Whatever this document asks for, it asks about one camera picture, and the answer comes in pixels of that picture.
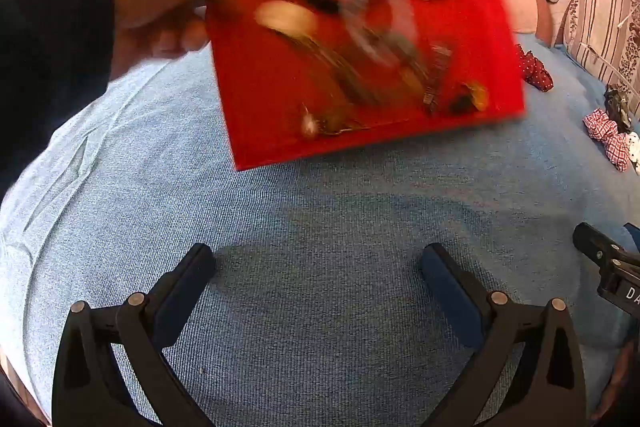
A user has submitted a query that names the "red polka dot scrunchie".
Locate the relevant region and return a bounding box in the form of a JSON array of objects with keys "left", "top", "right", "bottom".
[{"left": 515, "top": 44, "right": 555, "bottom": 94}]

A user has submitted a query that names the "red checked scrunchie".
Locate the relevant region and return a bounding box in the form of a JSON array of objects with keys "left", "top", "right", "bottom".
[{"left": 582, "top": 108, "right": 632, "bottom": 172}]

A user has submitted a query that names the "pink bolster cushion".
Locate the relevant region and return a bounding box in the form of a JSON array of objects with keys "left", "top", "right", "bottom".
[{"left": 492, "top": 0, "right": 556, "bottom": 48}]

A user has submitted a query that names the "pearl earring gold chain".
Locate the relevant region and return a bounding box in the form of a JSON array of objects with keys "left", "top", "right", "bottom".
[{"left": 320, "top": 114, "right": 371, "bottom": 135}]

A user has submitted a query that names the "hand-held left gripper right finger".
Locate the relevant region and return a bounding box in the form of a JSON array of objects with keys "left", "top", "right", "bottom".
[{"left": 419, "top": 243, "right": 587, "bottom": 427}]

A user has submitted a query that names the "small pearl bracelet green bead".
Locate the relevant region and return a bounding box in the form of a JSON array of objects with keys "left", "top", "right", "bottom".
[{"left": 337, "top": 0, "right": 421, "bottom": 68}]

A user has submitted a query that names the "blue blanket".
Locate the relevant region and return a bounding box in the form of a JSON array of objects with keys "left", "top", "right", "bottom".
[{"left": 0, "top": 42, "right": 640, "bottom": 427}]

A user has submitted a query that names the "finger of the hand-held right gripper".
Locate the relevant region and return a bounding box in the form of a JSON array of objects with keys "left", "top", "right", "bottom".
[{"left": 572, "top": 222, "right": 626, "bottom": 265}]

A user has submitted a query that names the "striped floral pillow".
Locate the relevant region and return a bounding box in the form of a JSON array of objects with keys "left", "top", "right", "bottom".
[{"left": 562, "top": 0, "right": 640, "bottom": 88}]

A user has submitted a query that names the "red plastic tray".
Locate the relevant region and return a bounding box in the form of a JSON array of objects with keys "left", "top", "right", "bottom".
[{"left": 204, "top": 0, "right": 527, "bottom": 172}]

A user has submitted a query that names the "white black-dotted scrunchie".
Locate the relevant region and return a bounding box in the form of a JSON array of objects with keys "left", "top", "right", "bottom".
[{"left": 625, "top": 132, "right": 640, "bottom": 172}]

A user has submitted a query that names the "dark grey scrunchie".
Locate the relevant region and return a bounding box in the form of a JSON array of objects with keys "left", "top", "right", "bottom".
[{"left": 602, "top": 86, "right": 636, "bottom": 132}]

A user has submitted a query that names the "gold coin pendant chain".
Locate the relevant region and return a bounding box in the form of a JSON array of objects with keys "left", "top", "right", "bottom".
[{"left": 255, "top": 0, "right": 386, "bottom": 108}]

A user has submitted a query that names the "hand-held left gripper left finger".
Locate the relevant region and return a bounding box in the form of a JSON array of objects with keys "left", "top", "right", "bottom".
[{"left": 51, "top": 243, "right": 217, "bottom": 427}]

